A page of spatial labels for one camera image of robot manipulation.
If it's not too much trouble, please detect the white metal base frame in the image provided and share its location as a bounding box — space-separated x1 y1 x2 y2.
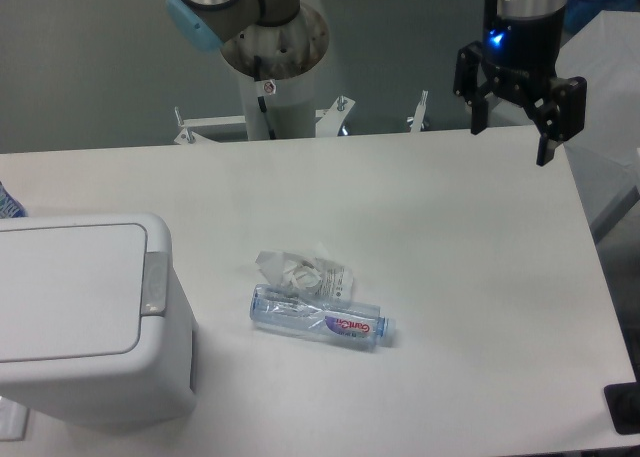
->
172 89 431 146

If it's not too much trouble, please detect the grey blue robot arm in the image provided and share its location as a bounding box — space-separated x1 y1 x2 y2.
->
165 0 587 166

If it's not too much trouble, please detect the white push-lid trash can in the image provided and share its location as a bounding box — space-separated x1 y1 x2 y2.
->
1 213 198 427

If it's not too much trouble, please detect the black device at table edge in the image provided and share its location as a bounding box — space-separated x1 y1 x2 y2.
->
604 382 639 435

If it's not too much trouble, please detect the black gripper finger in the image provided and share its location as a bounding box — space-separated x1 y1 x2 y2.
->
453 42 500 135
524 76 587 166

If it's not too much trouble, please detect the blue patterned packet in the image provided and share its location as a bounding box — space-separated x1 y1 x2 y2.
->
0 183 28 219

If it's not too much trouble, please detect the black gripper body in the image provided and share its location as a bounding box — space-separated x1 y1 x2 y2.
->
482 0 566 107

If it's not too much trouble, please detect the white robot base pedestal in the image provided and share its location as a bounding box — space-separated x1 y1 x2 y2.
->
221 3 329 115

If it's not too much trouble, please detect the crushed clear plastic bottle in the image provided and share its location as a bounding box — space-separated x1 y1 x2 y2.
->
249 284 396 351

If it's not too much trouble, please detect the black cable on pedestal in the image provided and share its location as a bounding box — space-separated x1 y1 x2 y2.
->
252 54 277 140

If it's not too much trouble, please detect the crumpled clear plastic wrapper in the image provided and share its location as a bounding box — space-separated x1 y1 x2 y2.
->
255 250 355 306

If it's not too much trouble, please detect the blue plastic bag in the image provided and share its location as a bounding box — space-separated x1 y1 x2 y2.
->
564 0 639 34

